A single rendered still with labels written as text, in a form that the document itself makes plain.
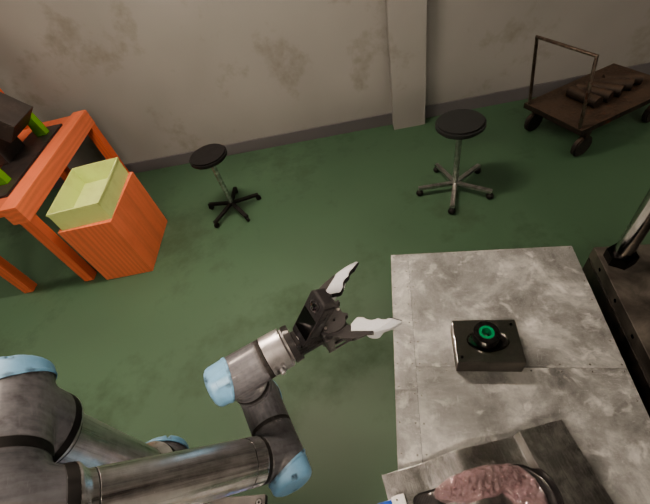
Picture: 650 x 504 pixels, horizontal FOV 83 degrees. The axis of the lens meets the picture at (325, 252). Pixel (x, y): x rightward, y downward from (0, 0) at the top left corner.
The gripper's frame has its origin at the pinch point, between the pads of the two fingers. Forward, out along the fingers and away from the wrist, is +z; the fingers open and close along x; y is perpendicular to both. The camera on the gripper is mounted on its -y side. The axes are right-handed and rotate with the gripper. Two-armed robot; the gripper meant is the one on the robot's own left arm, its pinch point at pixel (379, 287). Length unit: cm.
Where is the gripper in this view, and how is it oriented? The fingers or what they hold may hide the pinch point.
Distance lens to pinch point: 71.2
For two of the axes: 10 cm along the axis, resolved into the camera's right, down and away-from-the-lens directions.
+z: 8.7, -4.6, 1.8
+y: 1.2, 5.6, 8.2
